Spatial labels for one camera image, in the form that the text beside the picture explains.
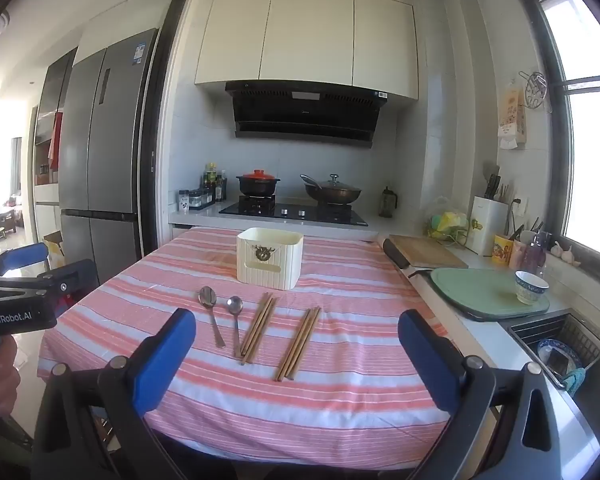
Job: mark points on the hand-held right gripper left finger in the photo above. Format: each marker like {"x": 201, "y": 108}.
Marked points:
{"x": 165, "y": 355}

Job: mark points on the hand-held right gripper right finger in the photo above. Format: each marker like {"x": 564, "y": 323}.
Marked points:
{"x": 430, "y": 360}

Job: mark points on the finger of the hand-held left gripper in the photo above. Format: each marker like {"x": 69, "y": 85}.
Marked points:
{"x": 72, "y": 274}
{"x": 27, "y": 257}

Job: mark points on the large metal spoon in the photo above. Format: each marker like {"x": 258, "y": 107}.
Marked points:
{"x": 207, "y": 297}

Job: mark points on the small metal spoon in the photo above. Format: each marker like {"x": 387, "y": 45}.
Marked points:
{"x": 234, "y": 305}

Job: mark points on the cream utensil holder box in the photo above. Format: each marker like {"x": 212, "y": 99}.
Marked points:
{"x": 290, "y": 260}

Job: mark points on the person's left hand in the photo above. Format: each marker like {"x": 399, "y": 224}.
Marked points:
{"x": 2, "y": 375}

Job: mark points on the cardboard box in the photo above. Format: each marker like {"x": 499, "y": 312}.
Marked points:
{"x": 55, "y": 250}

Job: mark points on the green cutting board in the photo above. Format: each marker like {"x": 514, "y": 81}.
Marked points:
{"x": 475, "y": 292}

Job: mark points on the black flat pan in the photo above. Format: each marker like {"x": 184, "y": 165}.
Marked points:
{"x": 419, "y": 273}

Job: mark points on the pink striped tablecloth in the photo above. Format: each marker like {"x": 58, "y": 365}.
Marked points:
{"x": 340, "y": 400}

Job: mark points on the wooden cutting board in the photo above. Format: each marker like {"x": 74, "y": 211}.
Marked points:
{"x": 430, "y": 252}

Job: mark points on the patterned plate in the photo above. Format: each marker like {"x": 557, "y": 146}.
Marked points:
{"x": 550, "y": 347}

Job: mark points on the blue patterned bowl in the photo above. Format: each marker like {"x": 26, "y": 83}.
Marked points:
{"x": 530, "y": 290}

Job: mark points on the yellow printed cup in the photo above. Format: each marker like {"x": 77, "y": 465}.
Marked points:
{"x": 503, "y": 250}

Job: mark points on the black lidded spice jar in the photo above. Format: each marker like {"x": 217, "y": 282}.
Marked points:
{"x": 184, "y": 202}
{"x": 196, "y": 200}

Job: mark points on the pink cup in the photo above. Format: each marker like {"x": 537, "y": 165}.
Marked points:
{"x": 517, "y": 257}

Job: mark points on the plastic bag of produce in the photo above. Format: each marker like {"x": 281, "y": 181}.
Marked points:
{"x": 447, "y": 222}

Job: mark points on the white knife holder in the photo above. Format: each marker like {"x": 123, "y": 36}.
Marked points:
{"x": 485, "y": 232}

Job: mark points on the grey refrigerator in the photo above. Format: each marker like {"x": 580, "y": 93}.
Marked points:
{"x": 115, "y": 135}

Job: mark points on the purple glitter bottle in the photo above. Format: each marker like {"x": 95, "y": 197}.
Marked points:
{"x": 535, "y": 257}

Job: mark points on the teal dishcloth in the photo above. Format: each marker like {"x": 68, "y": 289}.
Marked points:
{"x": 575, "y": 382}

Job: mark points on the steel sink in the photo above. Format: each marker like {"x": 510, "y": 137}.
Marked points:
{"x": 580, "y": 340}

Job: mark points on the glass french press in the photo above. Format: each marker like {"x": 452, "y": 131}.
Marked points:
{"x": 387, "y": 205}

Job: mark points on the dark sauce bottle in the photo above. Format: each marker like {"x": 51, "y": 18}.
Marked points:
{"x": 210, "y": 185}
{"x": 220, "y": 190}

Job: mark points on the dark display cabinet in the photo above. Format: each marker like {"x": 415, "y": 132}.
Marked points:
{"x": 55, "y": 90}

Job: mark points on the garlic bulbs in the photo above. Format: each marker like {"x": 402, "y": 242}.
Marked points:
{"x": 566, "y": 254}

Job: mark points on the black gas cooktop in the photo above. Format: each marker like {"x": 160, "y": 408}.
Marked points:
{"x": 290, "y": 212}

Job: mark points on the black clay pot red lid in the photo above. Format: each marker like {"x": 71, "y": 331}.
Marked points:
{"x": 257, "y": 185}

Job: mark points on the wok with glass lid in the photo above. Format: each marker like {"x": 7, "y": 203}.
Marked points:
{"x": 332, "y": 192}

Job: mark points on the hanging printed paper bag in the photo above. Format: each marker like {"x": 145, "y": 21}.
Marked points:
{"x": 511, "y": 120}

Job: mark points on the window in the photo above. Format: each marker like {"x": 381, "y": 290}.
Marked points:
{"x": 590, "y": 160}

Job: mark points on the black range hood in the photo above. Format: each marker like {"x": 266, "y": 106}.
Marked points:
{"x": 305, "y": 115}

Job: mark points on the white wall cabinet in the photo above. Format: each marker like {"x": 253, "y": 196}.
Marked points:
{"x": 305, "y": 35}

